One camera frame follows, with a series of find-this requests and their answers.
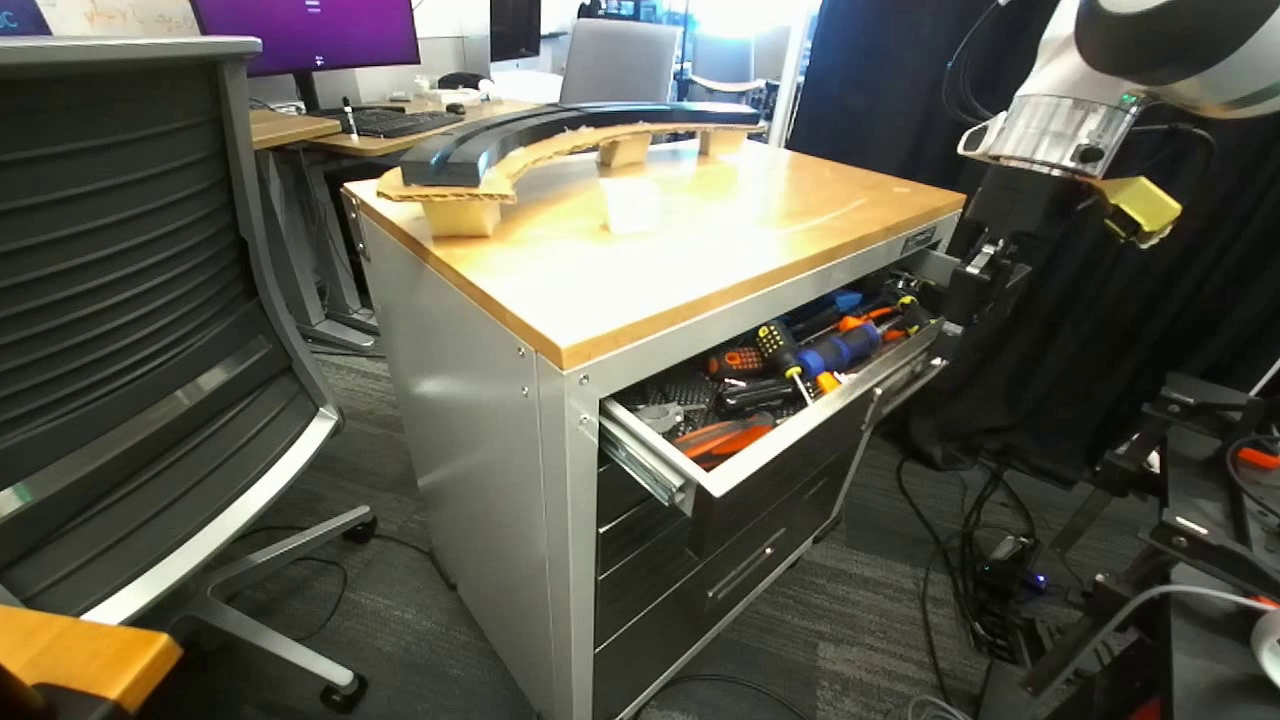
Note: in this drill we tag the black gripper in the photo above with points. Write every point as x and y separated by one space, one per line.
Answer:
1021 204

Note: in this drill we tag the silver workbench drawer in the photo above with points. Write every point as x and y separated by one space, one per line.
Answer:
802 435

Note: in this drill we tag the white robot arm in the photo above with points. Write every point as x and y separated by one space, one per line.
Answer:
1200 60

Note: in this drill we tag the dark lower cabinet drawer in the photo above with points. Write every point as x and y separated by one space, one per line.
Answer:
723 572

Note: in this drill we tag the yellow wrist block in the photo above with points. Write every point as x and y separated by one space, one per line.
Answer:
1142 209

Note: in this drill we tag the light blue power tool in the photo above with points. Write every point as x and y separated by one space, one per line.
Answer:
828 304

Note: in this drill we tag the small orange stand part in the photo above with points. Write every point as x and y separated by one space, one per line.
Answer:
1257 461

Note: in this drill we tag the silver workbench with wooden top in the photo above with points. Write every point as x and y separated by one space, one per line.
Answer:
642 266

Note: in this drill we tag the grey background chair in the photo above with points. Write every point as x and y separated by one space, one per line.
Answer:
621 60

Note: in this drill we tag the curved black bar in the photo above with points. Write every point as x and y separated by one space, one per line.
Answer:
533 135

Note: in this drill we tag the curved wooden stand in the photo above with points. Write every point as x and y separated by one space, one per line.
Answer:
460 209

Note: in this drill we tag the dark computer monitor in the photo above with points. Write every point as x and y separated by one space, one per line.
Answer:
512 27

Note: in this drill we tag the black keyboard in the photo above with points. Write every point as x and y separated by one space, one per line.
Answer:
401 122

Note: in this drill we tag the wooden office desk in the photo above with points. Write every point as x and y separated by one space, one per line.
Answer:
286 130

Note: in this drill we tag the purple screen monitor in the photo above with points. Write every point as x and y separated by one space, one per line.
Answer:
304 30

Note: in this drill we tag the grey mesh office chair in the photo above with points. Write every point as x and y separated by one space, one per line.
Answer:
121 266

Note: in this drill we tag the orange wooden armrest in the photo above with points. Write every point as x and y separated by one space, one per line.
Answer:
80 657

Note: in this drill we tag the silver ribbed wrist mount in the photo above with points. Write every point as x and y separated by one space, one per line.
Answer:
1054 135

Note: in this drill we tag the black equipment stand frame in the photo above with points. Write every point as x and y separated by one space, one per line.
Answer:
1200 533

